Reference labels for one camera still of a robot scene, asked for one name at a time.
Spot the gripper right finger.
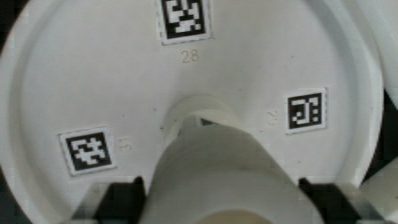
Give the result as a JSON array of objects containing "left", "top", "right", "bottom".
[{"left": 298, "top": 178, "right": 379, "bottom": 224}]

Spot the white cylindrical table leg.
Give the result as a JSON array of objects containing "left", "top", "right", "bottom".
[{"left": 143, "top": 113, "right": 316, "bottom": 224}]

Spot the white round table top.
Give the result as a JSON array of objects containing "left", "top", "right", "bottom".
[{"left": 0, "top": 0, "right": 383, "bottom": 224}]

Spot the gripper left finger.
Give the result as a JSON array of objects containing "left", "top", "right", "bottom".
[{"left": 67, "top": 176, "right": 145, "bottom": 224}]

